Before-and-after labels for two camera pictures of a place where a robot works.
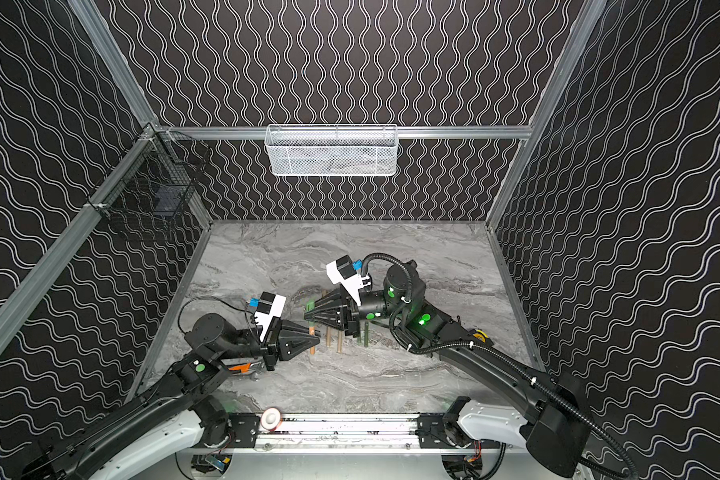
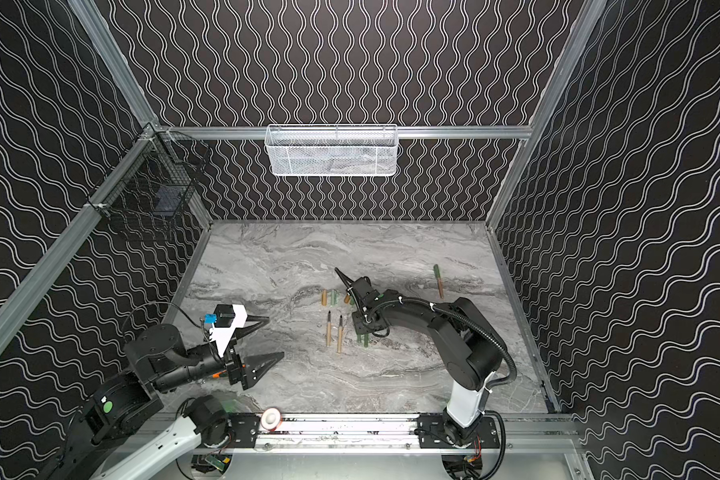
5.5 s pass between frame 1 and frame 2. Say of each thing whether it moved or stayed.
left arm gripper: moved
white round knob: stayed
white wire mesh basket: stayed
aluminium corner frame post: stayed
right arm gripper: moved
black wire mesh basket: stayed
